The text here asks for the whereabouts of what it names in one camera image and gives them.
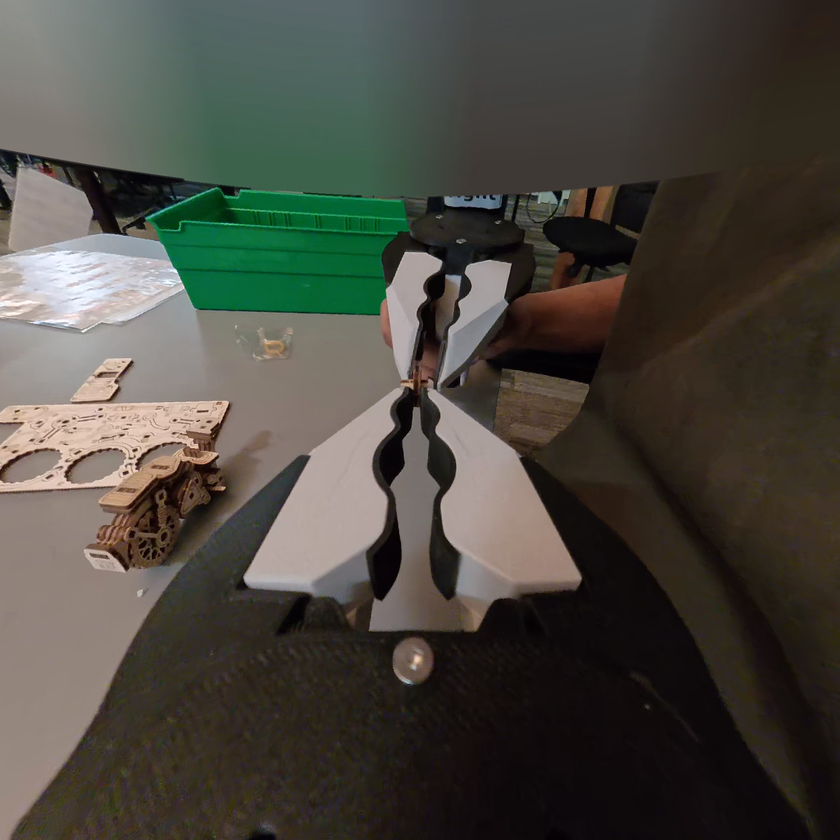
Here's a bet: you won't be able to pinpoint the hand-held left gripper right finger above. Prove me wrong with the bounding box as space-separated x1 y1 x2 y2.
420 388 583 614

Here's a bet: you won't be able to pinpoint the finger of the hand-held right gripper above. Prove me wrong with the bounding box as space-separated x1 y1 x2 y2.
436 261 514 389
384 251 448 385

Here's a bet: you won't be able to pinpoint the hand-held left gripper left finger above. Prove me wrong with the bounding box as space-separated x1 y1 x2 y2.
244 387 413 614

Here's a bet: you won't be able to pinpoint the person's right forearm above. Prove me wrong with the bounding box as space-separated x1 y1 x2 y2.
525 274 627 355

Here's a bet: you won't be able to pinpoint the grey desk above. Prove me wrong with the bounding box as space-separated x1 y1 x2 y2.
0 233 506 840

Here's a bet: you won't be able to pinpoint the person's right hand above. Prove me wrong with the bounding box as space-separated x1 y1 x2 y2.
478 297 536 362

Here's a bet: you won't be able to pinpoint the black round stool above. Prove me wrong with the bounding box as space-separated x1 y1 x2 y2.
543 217 637 290

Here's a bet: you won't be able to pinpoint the green plastic bin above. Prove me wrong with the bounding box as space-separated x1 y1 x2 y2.
146 189 411 315

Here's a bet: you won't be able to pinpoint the small clear plastic bag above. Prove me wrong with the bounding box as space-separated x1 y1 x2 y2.
235 323 294 362

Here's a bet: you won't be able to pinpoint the wooden motorcycle model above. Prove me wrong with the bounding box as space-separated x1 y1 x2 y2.
83 448 228 573

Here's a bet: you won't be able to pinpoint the wooden puzzle sheet round holes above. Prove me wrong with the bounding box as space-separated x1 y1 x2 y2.
0 400 231 493

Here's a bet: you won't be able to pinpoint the small wooden puzzle sheet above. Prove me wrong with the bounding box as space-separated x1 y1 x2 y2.
70 357 134 403

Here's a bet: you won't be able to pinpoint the clear plastic wrapping sheet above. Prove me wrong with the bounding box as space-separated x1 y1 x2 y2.
0 249 185 333

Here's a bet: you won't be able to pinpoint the white panel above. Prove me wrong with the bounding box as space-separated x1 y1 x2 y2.
10 167 93 253

